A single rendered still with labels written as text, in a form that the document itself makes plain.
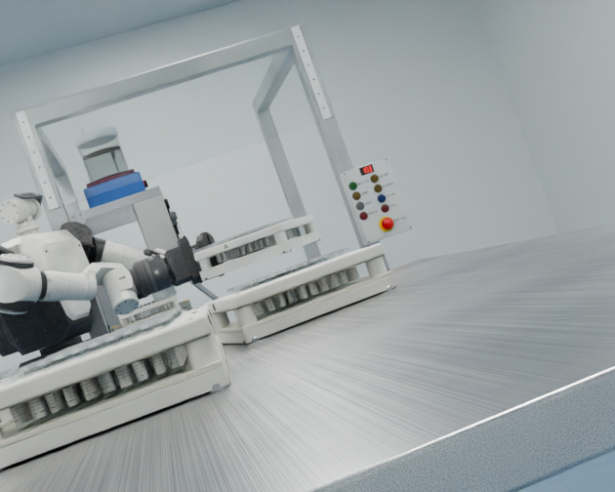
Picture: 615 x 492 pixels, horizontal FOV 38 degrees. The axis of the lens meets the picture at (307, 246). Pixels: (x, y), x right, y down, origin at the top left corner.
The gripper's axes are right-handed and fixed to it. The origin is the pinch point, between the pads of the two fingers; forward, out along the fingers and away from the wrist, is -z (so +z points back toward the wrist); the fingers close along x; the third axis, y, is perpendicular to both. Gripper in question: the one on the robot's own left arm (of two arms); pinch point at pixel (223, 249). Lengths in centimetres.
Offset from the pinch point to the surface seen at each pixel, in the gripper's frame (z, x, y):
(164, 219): 49, -20, -51
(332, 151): -4, -21, -84
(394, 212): -16, 7, -86
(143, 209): 54, -26, -48
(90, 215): 67, -30, -38
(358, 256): -72, 13, 82
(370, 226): -8, 8, -80
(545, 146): 6, -3, -493
